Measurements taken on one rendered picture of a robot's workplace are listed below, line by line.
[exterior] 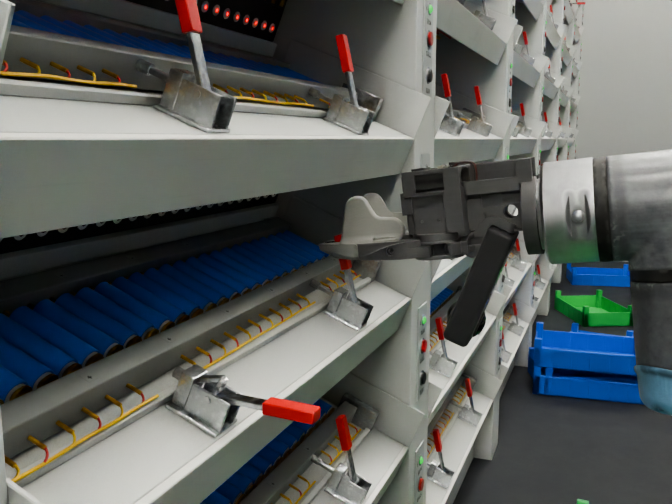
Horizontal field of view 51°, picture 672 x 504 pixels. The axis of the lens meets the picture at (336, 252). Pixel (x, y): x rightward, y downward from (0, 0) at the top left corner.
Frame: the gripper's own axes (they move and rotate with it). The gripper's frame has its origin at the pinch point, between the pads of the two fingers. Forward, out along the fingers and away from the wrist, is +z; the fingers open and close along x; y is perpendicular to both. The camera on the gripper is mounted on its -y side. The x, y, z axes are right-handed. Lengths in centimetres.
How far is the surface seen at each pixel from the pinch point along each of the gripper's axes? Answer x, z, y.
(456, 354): -53, 2, -26
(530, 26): -156, -5, 43
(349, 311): 1.0, -1.1, -5.9
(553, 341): -152, -5, -52
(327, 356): 9.6, -2.0, -7.9
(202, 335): 21.3, 2.5, -2.8
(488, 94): -86, -3, 20
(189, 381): 27.5, -0.2, -4.2
